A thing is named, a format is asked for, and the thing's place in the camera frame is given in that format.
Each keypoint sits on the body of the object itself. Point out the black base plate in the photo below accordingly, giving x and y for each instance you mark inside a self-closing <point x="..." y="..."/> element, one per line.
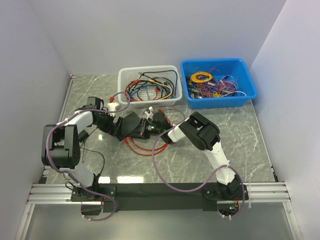
<point x="148" y="197"/>

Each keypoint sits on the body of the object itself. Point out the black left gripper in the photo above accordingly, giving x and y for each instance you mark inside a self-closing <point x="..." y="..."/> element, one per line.
<point x="112" y="129"/>

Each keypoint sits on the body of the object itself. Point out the white plastic basket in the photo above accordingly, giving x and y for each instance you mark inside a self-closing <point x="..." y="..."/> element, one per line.
<point x="147" y="86"/>

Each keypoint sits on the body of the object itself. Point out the aluminium rail frame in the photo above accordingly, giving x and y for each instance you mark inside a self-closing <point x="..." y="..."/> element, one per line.
<point x="267" y="215"/>

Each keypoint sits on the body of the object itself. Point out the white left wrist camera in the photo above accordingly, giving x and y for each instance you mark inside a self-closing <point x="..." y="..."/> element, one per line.
<point x="112" y="107"/>

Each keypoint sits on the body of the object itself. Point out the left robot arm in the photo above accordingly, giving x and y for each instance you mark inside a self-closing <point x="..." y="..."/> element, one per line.
<point x="61" y="141"/>

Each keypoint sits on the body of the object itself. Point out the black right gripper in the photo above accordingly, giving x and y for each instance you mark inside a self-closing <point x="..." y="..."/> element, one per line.
<point x="136" y="133"/>

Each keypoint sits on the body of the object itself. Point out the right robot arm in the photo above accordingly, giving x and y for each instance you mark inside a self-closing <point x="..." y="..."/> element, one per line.
<point x="203" y="134"/>

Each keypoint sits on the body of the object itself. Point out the blue plastic bin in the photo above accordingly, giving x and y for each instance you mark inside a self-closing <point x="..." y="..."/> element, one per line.
<point x="217" y="83"/>

